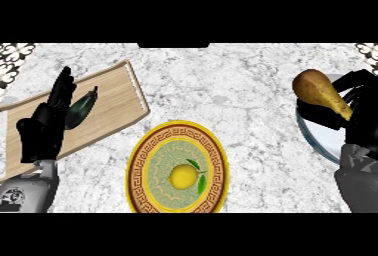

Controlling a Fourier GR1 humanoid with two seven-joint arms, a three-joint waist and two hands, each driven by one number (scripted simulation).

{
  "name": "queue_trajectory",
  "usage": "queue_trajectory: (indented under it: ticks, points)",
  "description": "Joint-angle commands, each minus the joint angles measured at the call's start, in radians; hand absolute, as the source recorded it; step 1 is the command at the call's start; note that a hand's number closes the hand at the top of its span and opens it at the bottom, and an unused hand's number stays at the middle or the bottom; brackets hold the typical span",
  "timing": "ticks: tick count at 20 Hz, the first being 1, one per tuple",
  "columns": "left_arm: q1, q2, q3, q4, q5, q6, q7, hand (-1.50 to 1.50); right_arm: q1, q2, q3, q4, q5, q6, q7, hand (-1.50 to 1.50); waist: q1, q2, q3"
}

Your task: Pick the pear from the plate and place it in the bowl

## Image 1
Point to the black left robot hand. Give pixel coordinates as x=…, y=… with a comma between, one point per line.
x=42, y=130

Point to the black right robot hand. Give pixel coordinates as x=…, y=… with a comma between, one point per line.
x=363, y=113

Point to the brown yellow pear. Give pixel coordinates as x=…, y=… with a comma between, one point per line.
x=320, y=91

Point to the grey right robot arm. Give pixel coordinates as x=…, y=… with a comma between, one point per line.
x=357, y=180

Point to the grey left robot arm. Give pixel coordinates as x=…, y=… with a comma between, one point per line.
x=30, y=190

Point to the white plate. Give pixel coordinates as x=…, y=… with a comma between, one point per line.
x=323, y=136

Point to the yellow patterned bowl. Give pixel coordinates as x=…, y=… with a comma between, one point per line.
x=178, y=168

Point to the dark green zucchini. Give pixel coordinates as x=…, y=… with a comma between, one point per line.
x=82, y=108

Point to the pale wooden cutting board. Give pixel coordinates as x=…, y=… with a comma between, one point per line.
x=106, y=106

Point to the black white patterned mat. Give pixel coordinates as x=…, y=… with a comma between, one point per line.
x=370, y=55
x=13, y=61

